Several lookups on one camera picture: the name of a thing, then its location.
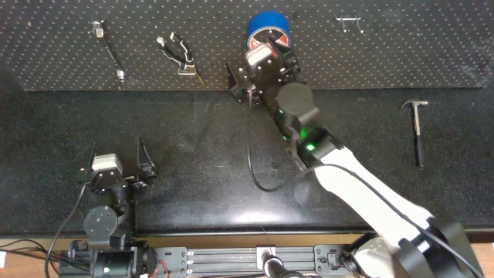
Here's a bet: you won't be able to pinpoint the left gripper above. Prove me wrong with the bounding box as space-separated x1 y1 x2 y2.
78 136 158 194

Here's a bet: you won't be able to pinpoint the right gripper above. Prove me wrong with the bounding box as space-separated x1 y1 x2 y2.
225 36 302 105

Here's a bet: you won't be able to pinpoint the roll of blue tape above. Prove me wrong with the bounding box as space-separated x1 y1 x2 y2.
245 10 293 51

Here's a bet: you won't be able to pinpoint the black and white pliers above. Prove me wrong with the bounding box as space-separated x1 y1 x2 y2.
156 31 206 86

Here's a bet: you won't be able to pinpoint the wrench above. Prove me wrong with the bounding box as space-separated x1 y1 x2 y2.
91 21 127 82

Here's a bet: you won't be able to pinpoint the hammer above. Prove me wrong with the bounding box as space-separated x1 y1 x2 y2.
401 98 429 169

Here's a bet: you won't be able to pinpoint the black pegboard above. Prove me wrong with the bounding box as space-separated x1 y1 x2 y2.
0 0 494 92

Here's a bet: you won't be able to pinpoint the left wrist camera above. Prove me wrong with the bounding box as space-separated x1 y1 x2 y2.
91 153 124 174

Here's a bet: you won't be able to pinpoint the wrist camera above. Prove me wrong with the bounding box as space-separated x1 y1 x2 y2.
91 153 124 174
245 42 276 67

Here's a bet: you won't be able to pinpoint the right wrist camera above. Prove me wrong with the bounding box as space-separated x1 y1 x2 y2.
245 42 276 67

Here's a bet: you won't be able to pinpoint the black cable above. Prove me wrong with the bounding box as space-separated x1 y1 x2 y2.
246 87 310 193
43 183 88 278

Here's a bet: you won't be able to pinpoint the thin black wire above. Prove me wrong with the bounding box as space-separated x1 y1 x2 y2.
0 238 59 267

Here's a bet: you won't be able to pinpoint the mounting rail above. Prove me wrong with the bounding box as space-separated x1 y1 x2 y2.
57 238 362 278

